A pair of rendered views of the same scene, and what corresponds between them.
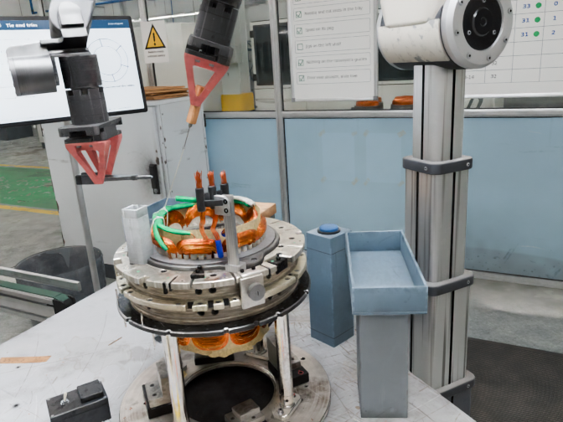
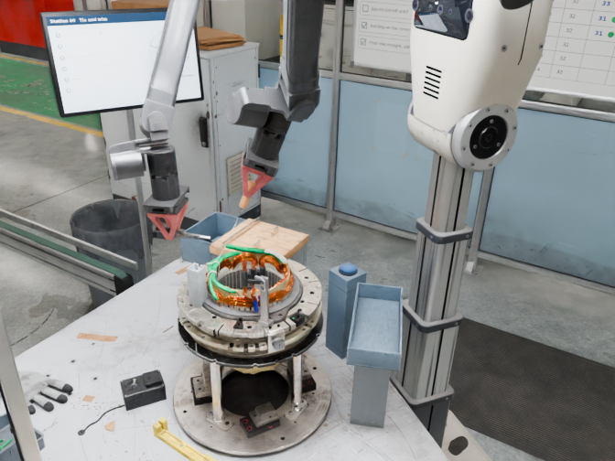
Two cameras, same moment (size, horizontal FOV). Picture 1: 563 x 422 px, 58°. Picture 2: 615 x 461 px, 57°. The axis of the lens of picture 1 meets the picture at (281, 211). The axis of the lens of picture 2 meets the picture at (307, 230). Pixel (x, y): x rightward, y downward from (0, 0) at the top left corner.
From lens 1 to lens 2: 0.47 m
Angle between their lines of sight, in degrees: 11
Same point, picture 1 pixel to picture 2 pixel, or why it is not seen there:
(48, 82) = (138, 173)
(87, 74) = (167, 166)
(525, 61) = (594, 61)
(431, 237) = (429, 288)
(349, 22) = not seen: outside the picture
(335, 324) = (344, 342)
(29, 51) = (125, 148)
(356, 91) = not seen: hidden behind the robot
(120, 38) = not seen: hidden behind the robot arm
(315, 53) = (380, 17)
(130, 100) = (188, 90)
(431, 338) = (420, 362)
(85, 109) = (164, 190)
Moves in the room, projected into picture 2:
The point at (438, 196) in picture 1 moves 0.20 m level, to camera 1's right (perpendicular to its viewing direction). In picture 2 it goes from (438, 259) to (522, 263)
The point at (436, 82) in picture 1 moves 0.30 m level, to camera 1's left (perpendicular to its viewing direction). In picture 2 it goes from (447, 172) to (316, 166)
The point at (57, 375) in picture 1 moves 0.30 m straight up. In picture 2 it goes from (124, 356) to (108, 260)
